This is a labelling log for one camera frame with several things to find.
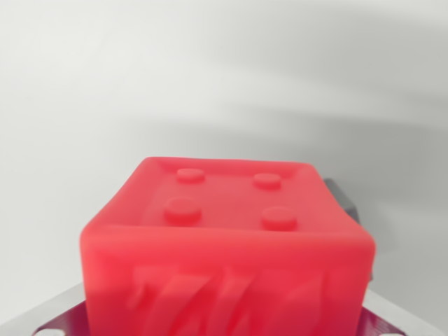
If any grey studded cube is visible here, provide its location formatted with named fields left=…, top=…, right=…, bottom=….
left=322, top=177, right=376, bottom=281

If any black-padded metal gripper left finger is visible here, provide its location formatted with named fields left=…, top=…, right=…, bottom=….
left=0, top=282, right=89, bottom=336

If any black-padded metal gripper right finger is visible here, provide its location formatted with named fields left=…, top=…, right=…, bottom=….
left=360, top=289, right=448, bottom=336

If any red studded cube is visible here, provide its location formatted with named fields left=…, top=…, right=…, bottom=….
left=78, top=155, right=377, bottom=336

